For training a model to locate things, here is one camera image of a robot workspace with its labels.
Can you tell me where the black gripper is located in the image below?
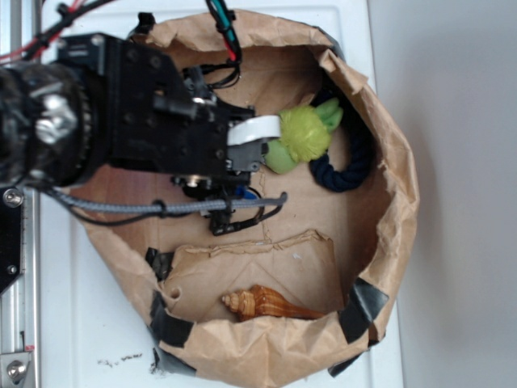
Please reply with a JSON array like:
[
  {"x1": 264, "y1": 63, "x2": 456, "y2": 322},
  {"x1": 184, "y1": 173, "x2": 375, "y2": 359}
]
[{"x1": 57, "y1": 33, "x2": 281, "y2": 189}]

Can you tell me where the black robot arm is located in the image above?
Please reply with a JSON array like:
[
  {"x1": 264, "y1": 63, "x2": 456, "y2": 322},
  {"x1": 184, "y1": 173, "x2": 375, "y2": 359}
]
[{"x1": 1, "y1": 34, "x2": 280, "y2": 188}]

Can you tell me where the green plush toy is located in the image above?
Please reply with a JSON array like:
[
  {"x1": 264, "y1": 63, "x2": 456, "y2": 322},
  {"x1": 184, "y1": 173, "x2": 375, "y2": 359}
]
[{"x1": 264, "y1": 97, "x2": 344, "y2": 174}]

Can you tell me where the brown paper bag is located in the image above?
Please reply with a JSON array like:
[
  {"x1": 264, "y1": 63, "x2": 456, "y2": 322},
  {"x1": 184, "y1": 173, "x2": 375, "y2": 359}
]
[{"x1": 85, "y1": 11, "x2": 419, "y2": 387}]

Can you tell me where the orange striped conch shell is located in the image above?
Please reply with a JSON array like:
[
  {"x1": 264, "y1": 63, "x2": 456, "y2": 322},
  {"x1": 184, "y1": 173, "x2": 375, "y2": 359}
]
[{"x1": 221, "y1": 285, "x2": 325, "y2": 322}]

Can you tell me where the grey braided cable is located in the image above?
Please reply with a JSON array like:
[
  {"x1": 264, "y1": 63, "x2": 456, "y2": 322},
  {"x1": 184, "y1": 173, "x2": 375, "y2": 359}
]
[{"x1": 44, "y1": 188, "x2": 288, "y2": 217}]

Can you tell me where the navy rope ring toy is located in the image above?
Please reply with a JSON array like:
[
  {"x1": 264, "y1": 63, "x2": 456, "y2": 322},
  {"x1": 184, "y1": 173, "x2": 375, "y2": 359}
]
[{"x1": 309, "y1": 88, "x2": 376, "y2": 193}]

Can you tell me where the red and green wire bundle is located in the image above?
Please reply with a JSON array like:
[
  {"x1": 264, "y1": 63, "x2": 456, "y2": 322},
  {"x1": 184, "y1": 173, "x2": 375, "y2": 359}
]
[{"x1": 204, "y1": 0, "x2": 244, "y2": 64}]

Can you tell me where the aluminium frame rail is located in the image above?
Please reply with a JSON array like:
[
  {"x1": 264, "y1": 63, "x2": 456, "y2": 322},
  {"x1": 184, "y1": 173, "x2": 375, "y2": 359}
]
[{"x1": 1, "y1": 1, "x2": 43, "y2": 387}]

